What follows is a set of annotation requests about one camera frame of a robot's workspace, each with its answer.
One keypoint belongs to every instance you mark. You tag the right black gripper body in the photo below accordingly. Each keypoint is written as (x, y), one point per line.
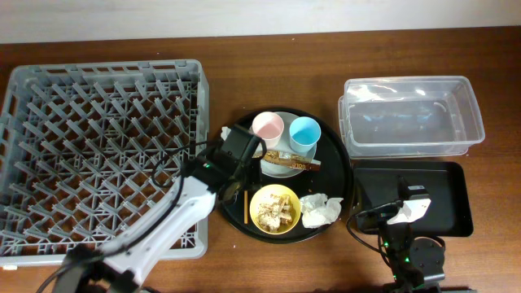
(401, 189)

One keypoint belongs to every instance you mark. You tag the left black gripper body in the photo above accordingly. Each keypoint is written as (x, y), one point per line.
(252, 146)

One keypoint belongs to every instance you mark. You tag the pink plastic cup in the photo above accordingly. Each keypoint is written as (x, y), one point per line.
(269, 126)

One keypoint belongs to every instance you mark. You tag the wooden chopstick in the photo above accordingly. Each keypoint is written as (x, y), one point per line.
(245, 207)

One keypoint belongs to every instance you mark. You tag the light grey round plate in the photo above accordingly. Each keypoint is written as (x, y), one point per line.
(279, 171)

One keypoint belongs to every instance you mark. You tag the white paper napkin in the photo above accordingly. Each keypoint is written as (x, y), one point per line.
(318, 210)

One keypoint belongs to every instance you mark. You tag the brown gold snack wrapper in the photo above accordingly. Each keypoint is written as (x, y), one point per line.
(289, 160)

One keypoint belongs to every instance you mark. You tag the yellow bowl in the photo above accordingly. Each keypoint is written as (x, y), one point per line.
(278, 190)

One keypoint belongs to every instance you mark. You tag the blue plastic cup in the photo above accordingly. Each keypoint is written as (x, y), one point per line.
(304, 134)

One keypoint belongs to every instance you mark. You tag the food scraps pile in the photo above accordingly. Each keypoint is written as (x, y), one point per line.
(274, 212)

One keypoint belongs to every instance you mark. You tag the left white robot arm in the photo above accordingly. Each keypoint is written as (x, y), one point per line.
(216, 175)

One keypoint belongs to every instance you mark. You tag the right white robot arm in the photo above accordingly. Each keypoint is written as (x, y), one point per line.
(416, 262)

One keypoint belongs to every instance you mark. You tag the grey plastic dishwasher rack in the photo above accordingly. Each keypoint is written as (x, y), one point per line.
(83, 146)

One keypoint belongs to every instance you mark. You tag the round black serving tray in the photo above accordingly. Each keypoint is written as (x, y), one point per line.
(334, 179)

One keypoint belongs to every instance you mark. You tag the black rectangular tray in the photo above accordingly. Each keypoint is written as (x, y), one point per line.
(449, 215)

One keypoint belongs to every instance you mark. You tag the clear plastic storage bin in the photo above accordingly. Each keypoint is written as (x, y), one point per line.
(409, 117)

